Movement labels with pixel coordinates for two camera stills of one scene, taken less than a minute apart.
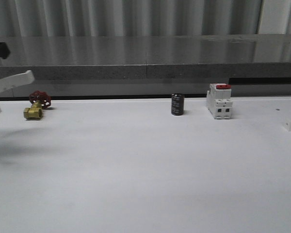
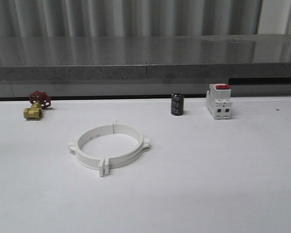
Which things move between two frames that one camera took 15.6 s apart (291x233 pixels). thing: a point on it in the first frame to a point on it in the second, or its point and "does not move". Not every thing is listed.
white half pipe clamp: [1, 83] to [90, 161]
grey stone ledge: [70, 57] does not move
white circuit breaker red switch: [218, 100] does not move
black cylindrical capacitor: [177, 101] does not move
